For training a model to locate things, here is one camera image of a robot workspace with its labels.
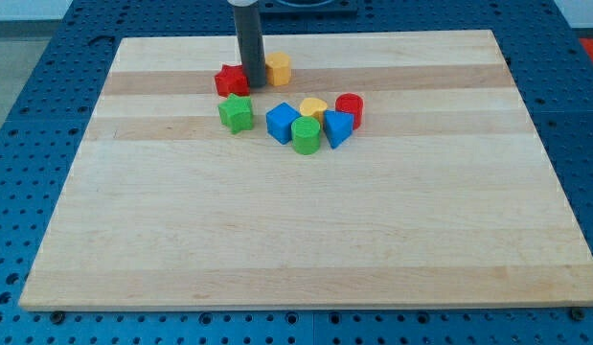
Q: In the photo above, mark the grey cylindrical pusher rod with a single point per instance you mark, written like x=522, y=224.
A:
x=248, y=27

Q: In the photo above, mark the yellow hexagon block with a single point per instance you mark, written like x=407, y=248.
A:
x=278, y=68

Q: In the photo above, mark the red star block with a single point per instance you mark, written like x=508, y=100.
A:
x=231, y=80

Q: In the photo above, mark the green star block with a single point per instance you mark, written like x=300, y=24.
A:
x=236, y=112

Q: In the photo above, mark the blue cube block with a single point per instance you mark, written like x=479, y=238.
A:
x=279, y=120

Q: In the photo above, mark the yellow heart block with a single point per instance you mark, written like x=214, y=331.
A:
x=313, y=108

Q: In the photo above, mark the green cylinder block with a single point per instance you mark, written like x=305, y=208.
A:
x=305, y=133

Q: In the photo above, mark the red cylinder block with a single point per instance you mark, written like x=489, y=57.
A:
x=353, y=104

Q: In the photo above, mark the blue triangle block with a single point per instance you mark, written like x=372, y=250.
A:
x=338, y=127

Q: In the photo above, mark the wooden board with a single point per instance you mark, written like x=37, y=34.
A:
x=444, y=198

